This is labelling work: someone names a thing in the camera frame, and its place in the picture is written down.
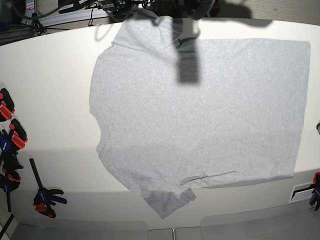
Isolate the blue bar clamp left edge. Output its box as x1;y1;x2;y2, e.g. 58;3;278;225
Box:
0;129;24;213

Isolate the blue clamp right edge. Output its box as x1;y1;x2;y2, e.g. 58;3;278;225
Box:
309;172;320;211

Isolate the white black label card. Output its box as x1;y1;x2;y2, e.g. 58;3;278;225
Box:
289;182;314;204

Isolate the grey T-shirt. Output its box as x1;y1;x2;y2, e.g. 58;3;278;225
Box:
89;12;311;218

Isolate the blue orange bar clamp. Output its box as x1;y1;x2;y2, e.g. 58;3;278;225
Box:
29;158;68;219

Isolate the orange black clamp lower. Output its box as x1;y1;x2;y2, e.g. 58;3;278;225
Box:
9;118;28;151

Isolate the orange black clamp upper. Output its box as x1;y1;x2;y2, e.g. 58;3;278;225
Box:
0;88;15;122

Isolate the aluminium frame rail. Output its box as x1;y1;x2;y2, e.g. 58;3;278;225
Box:
0;7;141;47

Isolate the black camera mount overhead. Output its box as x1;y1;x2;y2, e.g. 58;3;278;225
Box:
141;0;220;20

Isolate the orange black clamp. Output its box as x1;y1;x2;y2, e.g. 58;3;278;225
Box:
9;118;28;151
0;88;15;122

